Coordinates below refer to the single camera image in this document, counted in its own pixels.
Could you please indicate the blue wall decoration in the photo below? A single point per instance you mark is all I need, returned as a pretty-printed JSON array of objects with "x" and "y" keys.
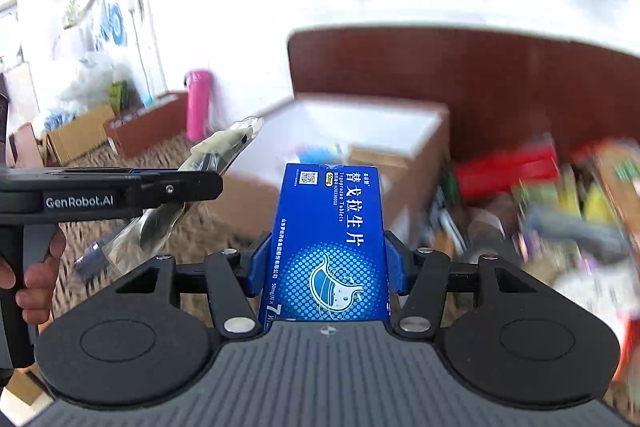
[{"x": 114, "y": 24}]

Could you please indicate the brown wooden crate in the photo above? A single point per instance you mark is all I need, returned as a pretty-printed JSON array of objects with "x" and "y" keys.
[{"x": 150, "y": 129}]

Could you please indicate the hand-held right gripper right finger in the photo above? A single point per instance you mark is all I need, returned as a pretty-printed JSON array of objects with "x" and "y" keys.
[{"x": 392, "y": 262}]

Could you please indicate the white plastic bags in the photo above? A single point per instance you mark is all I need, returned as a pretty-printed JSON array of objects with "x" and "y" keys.
[{"x": 90, "y": 82}]

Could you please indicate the pink bottle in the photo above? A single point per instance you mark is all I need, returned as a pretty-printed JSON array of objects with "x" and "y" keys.
[{"x": 198, "y": 107}]

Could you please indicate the blue medicine box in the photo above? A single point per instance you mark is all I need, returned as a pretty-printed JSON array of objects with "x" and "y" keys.
[{"x": 325, "y": 247}]

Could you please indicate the flat cardboard box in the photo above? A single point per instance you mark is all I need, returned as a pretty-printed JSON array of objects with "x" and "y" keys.
[{"x": 80, "y": 137}]

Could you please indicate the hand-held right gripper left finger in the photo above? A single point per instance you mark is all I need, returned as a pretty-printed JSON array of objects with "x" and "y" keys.
[{"x": 257, "y": 267}]

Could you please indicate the long red box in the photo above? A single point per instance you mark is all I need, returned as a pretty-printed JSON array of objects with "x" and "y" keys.
[{"x": 505, "y": 172}]

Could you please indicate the brown wooden headboard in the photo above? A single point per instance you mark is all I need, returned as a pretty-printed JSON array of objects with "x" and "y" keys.
[{"x": 525, "y": 82}]

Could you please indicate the clear plastic bag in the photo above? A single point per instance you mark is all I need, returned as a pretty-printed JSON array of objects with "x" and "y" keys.
[{"x": 215, "y": 152}]

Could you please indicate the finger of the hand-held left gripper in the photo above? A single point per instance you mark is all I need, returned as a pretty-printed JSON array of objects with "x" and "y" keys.
[{"x": 195, "y": 189}]

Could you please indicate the person's left hand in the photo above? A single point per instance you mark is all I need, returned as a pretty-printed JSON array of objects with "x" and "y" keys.
[{"x": 42, "y": 279}]

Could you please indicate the small cardboard box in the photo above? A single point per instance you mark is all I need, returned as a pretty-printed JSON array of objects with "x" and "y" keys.
[{"x": 25, "y": 387}]

